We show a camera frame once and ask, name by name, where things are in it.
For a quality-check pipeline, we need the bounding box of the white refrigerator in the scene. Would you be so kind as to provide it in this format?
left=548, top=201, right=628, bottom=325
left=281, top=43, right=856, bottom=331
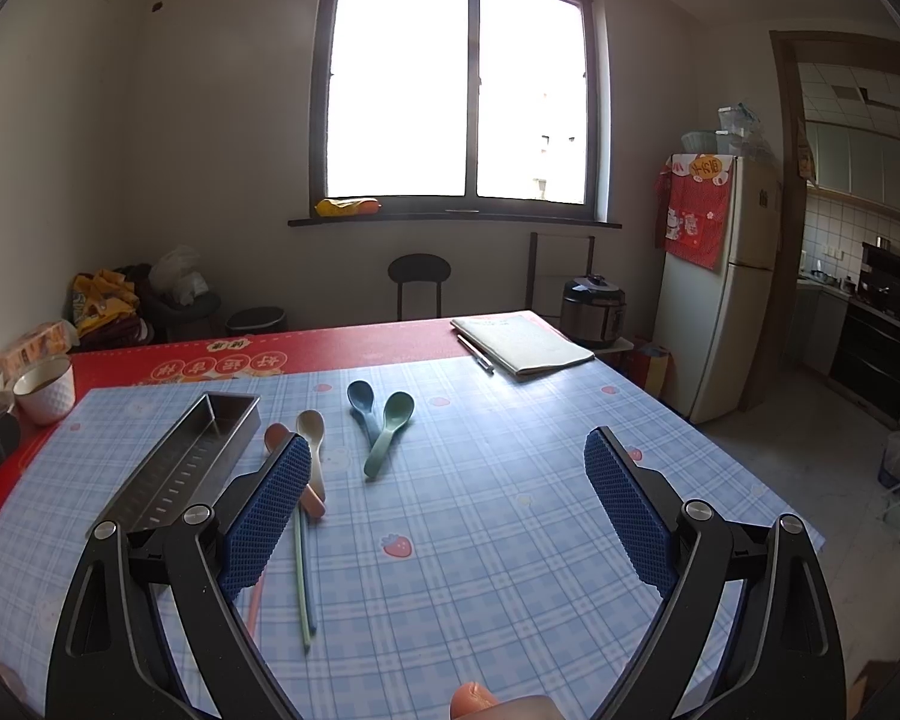
left=652, top=154, right=782, bottom=424

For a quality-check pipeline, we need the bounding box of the rice cooker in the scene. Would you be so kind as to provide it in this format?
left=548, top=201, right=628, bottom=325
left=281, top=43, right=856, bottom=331
left=559, top=275, right=628, bottom=349

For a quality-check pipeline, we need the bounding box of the window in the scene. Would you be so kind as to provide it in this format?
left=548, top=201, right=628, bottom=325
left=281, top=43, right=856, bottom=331
left=307, top=0, right=610, bottom=224

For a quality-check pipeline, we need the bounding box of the right hand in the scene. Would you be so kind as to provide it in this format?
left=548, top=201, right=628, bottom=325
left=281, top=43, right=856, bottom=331
left=448, top=683, right=562, bottom=720

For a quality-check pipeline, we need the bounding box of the tissue box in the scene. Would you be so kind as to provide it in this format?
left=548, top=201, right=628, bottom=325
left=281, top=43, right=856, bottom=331
left=0, top=320, right=79, bottom=382

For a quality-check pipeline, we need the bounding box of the pen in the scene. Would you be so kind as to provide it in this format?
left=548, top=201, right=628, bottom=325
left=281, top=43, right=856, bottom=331
left=457, top=335, right=496, bottom=376

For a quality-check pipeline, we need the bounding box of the folding chair frame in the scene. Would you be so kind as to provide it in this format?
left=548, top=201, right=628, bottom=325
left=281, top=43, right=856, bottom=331
left=525, top=231, right=596, bottom=319

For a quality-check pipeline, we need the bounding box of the green spoon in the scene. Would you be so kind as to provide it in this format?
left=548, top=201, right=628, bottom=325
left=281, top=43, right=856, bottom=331
left=364, top=392, right=414, bottom=481

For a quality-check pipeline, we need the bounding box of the pink spoon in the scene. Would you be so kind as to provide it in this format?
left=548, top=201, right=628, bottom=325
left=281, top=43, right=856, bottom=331
left=263, top=421, right=328, bottom=522

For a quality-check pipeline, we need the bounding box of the pink chopstick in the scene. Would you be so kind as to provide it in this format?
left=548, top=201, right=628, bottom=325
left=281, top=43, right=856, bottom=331
left=245, top=574, right=266, bottom=640

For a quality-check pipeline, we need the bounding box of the blue plaid placemat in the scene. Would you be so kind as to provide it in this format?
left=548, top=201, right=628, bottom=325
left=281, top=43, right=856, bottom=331
left=0, top=352, right=828, bottom=720

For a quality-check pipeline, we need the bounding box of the beige spoon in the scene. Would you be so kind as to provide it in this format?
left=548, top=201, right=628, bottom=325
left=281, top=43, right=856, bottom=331
left=295, top=410, right=326, bottom=502

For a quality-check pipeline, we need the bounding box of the green chopstick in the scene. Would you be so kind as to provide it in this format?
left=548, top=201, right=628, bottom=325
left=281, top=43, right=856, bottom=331
left=292, top=507, right=317, bottom=653

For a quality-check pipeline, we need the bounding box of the steel utensil tray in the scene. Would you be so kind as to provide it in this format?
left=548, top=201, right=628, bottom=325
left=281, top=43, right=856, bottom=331
left=87, top=392, right=261, bottom=539

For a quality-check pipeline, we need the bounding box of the red table mat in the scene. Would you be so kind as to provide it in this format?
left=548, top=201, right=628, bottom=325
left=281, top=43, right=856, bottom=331
left=0, top=317, right=497, bottom=571

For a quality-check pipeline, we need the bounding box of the black trash bin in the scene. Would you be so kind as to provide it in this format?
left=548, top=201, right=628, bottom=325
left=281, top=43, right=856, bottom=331
left=226, top=305, right=287, bottom=337

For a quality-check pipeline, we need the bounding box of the yellow item on sill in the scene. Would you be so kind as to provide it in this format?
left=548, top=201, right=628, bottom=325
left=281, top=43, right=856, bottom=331
left=315, top=197, right=382, bottom=218

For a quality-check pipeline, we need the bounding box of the white notebook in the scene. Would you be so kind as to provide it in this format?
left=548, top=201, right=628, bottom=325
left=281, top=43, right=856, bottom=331
left=450, top=310, right=595, bottom=376

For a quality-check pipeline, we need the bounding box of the yellow clothes pile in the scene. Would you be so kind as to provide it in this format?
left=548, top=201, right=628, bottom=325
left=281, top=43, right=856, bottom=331
left=69, top=268, right=149, bottom=351

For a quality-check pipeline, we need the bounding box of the blue spoon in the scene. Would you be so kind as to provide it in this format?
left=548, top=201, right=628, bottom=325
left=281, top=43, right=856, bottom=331
left=346, top=380, right=380, bottom=445

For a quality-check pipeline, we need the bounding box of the red cloth on fridge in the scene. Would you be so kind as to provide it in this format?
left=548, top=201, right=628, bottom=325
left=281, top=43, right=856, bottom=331
left=655, top=153, right=733, bottom=270

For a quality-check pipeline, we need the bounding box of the white plastic bag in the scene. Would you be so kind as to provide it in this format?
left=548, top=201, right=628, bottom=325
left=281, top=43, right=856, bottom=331
left=149, top=245, right=209, bottom=307

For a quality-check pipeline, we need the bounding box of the black stool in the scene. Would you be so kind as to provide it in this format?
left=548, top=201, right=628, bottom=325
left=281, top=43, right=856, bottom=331
left=386, top=252, right=452, bottom=320

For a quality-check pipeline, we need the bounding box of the white ceramic bowl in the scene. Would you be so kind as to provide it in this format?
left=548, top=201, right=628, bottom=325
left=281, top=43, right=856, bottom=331
left=13, top=355, right=76, bottom=426

